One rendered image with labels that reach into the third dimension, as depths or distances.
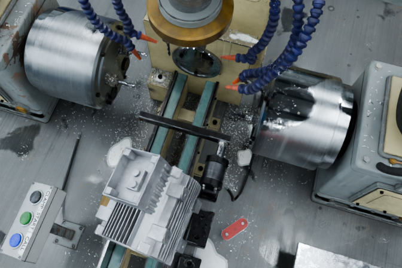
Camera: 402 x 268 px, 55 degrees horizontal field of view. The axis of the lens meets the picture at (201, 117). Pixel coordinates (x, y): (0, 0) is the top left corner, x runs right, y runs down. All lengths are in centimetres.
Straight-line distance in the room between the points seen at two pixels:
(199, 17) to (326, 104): 37
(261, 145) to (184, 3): 40
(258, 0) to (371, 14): 68
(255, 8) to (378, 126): 43
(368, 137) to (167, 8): 52
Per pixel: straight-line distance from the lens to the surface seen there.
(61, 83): 105
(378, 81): 102
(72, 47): 102
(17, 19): 111
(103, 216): 97
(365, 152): 93
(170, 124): 102
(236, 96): 124
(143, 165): 91
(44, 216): 97
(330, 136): 94
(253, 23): 112
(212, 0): 80
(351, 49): 151
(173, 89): 119
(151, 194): 87
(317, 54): 146
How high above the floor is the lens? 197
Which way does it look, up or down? 67 degrees down
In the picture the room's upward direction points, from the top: 3 degrees clockwise
